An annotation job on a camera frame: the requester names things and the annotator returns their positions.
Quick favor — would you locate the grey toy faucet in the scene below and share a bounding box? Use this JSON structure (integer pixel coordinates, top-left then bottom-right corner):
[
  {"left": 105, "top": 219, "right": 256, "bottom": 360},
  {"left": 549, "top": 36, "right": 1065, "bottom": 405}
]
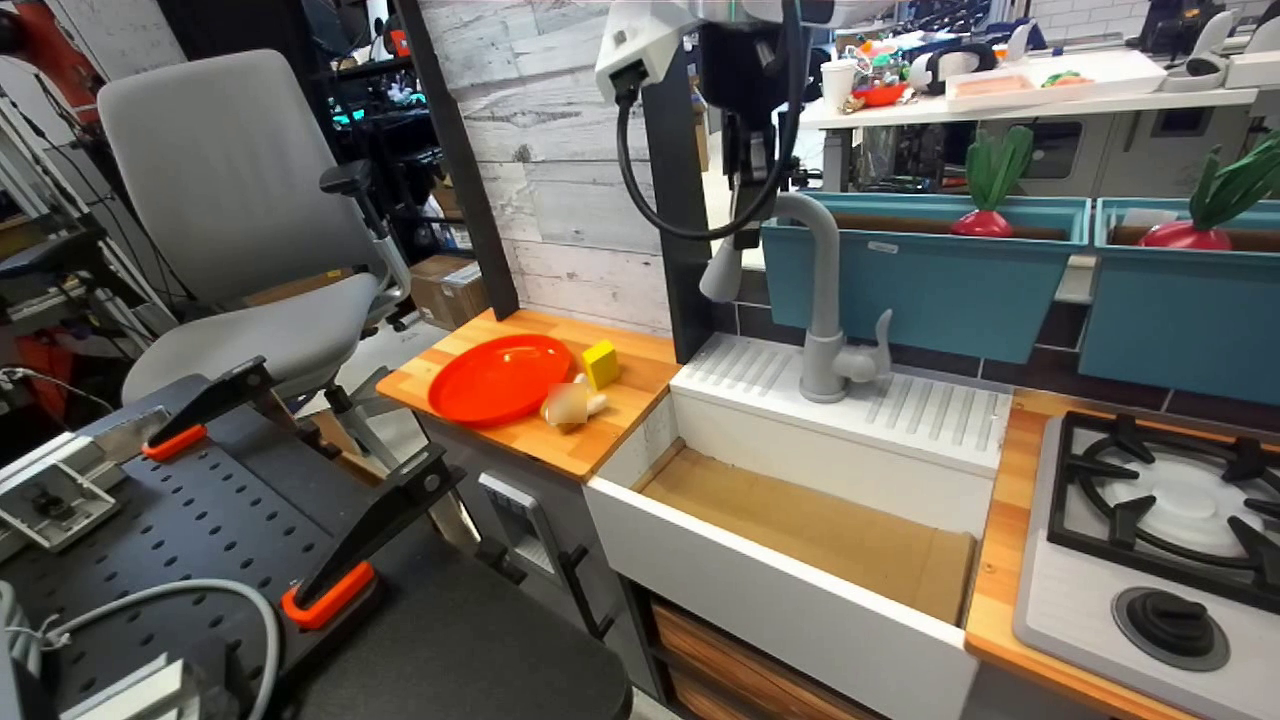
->
[{"left": 697, "top": 186, "right": 900, "bottom": 409}]

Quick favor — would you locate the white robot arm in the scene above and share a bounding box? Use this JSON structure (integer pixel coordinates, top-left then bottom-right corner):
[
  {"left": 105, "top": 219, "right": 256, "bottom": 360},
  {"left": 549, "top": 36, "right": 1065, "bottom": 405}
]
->
[{"left": 593, "top": 0, "right": 837, "bottom": 99}]

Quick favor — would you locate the yellow toy block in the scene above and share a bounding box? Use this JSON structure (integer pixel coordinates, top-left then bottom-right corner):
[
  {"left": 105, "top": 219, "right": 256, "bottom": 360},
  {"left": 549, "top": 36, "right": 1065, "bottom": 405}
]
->
[{"left": 580, "top": 341, "right": 618, "bottom": 388}]

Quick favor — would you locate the small white toy figure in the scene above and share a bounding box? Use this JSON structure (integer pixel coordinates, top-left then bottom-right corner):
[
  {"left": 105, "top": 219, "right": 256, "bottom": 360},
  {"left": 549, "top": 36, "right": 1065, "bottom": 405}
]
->
[{"left": 538, "top": 377, "right": 606, "bottom": 431}]

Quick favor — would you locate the wooden counter top left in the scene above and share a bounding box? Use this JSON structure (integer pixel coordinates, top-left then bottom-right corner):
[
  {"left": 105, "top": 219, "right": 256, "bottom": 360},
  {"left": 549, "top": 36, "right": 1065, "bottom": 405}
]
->
[{"left": 375, "top": 311, "right": 675, "bottom": 483}]

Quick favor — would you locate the orange plastic plate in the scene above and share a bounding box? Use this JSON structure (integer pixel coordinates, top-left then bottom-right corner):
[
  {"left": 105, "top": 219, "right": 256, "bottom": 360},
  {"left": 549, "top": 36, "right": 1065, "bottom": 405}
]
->
[{"left": 428, "top": 334, "right": 575, "bottom": 428}]

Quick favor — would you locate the cardboard box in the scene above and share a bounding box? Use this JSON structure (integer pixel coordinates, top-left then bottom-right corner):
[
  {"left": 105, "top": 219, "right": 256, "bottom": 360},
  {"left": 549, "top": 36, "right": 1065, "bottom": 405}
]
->
[{"left": 410, "top": 251, "right": 487, "bottom": 328}]

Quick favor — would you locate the white toy sink basin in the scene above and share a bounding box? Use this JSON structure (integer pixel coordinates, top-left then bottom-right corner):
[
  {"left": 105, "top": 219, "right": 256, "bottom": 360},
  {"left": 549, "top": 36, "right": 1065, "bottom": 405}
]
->
[{"left": 584, "top": 334, "right": 1012, "bottom": 720}]

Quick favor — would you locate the grey wood-pattern back panel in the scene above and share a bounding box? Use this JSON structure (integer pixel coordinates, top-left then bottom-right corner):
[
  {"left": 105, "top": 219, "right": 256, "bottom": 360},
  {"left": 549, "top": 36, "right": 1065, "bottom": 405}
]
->
[{"left": 395, "top": 0, "right": 712, "bottom": 360}]

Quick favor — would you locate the left teal planter box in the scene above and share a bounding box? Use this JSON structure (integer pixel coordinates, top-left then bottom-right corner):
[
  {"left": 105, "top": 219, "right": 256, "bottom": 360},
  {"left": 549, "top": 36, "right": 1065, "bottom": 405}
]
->
[{"left": 765, "top": 192, "right": 1090, "bottom": 364}]

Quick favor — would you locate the teal planter box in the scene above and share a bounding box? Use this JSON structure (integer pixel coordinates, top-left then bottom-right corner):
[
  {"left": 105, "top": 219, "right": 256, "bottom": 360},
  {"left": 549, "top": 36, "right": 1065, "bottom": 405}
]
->
[
  {"left": 765, "top": 192, "right": 1090, "bottom": 364},
  {"left": 1078, "top": 194, "right": 1280, "bottom": 405}
]

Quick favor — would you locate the black orange clamp near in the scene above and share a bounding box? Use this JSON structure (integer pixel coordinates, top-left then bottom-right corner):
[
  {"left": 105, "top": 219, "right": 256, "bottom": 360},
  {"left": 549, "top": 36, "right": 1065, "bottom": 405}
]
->
[{"left": 280, "top": 448, "right": 454, "bottom": 632}]

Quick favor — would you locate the black orange clamp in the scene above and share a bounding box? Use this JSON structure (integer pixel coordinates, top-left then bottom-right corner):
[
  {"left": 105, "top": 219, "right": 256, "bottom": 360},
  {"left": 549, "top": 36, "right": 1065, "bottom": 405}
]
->
[
  {"left": 140, "top": 360, "right": 276, "bottom": 464},
  {"left": 280, "top": 448, "right": 454, "bottom": 632}
]

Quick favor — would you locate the grey office chair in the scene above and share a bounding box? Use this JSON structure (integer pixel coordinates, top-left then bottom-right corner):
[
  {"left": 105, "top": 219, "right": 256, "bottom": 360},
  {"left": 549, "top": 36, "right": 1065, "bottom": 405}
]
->
[{"left": 94, "top": 47, "right": 407, "bottom": 400}]

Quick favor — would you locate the red toy radish left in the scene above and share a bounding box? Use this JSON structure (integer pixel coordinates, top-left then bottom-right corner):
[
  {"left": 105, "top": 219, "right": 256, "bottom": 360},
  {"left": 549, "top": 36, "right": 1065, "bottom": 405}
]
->
[{"left": 952, "top": 126, "right": 1030, "bottom": 237}]

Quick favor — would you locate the red toy radish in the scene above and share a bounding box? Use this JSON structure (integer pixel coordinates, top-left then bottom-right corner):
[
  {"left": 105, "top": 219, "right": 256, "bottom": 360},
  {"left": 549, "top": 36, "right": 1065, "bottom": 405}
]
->
[
  {"left": 1138, "top": 132, "right": 1280, "bottom": 251},
  {"left": 952, "top": 126, "right": 1030, "bottom": 237}
]

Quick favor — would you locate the black orange clamp far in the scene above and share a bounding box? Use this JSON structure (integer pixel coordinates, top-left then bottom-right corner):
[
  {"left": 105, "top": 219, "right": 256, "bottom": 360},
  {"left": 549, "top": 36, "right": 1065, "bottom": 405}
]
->
[{"left": 140, "top": 360, "right": 276, "bottom": 464}]

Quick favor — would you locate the toy gas stove top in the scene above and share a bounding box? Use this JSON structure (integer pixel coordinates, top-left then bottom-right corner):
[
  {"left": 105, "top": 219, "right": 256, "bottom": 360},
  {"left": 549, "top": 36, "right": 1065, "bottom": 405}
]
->
[{"left": 1017, "top": 411, "right": 1280, "bottom": 720}]

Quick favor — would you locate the right teal planter box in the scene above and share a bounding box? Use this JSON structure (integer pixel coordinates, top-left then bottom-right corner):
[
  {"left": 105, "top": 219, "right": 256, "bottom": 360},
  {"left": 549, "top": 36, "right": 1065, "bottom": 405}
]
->
[{"left": 1078, "top": 194, "right": 1280, "bottom": 405}]

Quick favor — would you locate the red toy radish right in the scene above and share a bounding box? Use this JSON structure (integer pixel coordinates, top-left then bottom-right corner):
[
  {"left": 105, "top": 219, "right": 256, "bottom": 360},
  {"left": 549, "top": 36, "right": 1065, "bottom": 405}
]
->
[{"left": 1138, "top": 132, "right": 1280, "bottom": 251}]

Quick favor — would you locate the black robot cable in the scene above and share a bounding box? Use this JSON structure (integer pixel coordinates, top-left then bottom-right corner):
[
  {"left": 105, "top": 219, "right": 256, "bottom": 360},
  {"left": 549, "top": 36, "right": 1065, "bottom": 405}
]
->
[{"left": 613, "top": 0, "right": 812, "bottom": 246}]

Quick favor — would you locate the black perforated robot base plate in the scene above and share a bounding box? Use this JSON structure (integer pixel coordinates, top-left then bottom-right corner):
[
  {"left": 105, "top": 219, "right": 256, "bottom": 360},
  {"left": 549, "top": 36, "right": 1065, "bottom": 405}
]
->
[{"left": 0, "top": 409, "right": 633, "bottom": 720}]

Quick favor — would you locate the grey cable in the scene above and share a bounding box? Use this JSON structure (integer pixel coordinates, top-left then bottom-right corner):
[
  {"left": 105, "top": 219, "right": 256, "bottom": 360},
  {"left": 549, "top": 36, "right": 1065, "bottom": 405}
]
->
[{"left": 13, "top": 577, "right": 289, "bottom": 720}]

